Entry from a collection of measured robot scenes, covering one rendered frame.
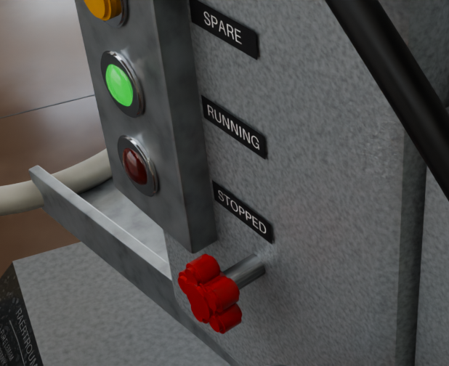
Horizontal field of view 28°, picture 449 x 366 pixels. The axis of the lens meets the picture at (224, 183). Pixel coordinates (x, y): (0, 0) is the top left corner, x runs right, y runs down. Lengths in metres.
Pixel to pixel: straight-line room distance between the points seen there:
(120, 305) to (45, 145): 1.83
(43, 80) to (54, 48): 0.22
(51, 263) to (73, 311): 0.09
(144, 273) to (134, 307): 0.26
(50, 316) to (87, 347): 0.07
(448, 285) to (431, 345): 0.04
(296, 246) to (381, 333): 0.06
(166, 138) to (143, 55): 0.04
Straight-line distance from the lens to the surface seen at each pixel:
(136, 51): 0.43
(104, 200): 0.93
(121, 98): 0.45
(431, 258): 0.36
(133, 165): 0.47
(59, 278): 1.09
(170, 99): 0.42
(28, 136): 2.89
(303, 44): 0.34
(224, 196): 0.45
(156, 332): 1.00
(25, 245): 2.49
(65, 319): 1.04
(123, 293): 1.05
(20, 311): 1.07
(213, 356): 0.97
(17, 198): 0.93
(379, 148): 0.33
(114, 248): 0.81
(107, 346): 1.00
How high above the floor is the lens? 1.60
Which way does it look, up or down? 39 degrees down
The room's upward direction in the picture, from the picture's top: 7 degrees counter-clockwise
